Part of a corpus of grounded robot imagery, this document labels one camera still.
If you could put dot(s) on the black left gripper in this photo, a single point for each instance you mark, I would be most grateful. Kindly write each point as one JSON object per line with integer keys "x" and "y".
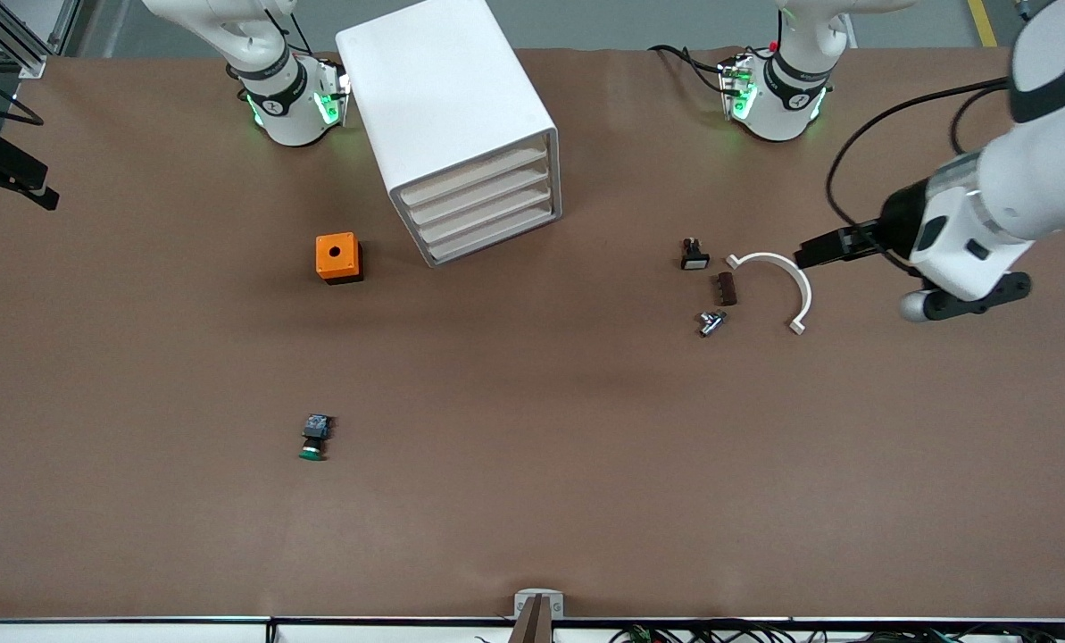
{"x": 898, "y": 221}

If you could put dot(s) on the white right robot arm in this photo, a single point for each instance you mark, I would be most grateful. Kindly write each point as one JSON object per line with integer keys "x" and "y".
{"x": 273, "y": 89}

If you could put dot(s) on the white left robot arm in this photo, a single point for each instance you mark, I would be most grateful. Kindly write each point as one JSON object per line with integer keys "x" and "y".
{"x": 1050, "y": 170}

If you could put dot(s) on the green mushroom push button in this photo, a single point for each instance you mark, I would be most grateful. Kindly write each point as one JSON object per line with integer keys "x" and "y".
{"x": 316, "y": 429}

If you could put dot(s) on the white curved plastic arc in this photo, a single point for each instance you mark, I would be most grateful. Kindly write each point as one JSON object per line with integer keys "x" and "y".
{"x": 804, "y": 295}

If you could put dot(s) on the small brown block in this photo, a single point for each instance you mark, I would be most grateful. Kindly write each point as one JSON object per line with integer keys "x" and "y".
{"x": 727, "y": 290}

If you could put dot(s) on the small metal fitting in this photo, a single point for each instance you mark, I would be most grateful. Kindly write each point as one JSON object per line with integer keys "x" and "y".
{"x": 711, "y": 323}

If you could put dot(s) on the yellow floor tape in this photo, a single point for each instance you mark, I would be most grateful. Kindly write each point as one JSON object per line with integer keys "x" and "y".
{"x": 983, "y": 22}

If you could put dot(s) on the brown table cover mat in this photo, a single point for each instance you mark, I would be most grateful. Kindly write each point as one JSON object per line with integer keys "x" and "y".
{"x": 532, "y": 464}

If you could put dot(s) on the small black pushbutton switch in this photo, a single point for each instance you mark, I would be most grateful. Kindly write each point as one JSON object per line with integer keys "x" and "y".
{"x": 694, "y": 259}

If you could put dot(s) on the aluminium frame profile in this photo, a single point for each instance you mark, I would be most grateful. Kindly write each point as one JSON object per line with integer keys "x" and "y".
{"x": 14, "y": 36}

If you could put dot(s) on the orange button enclosure box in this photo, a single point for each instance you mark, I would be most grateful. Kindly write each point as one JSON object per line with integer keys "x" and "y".
{"x": 325, "y": 266}

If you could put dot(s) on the grey camera bracket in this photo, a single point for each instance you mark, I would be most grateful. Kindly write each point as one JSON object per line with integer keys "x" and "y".
{"x": 523, "y": 603}

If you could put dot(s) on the brown post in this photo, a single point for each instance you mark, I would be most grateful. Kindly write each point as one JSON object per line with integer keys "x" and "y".
{"x": 534, "y": 627}

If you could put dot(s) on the black table edge rail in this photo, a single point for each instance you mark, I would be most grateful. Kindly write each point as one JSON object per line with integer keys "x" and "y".
{"x": 228, "y": 619}

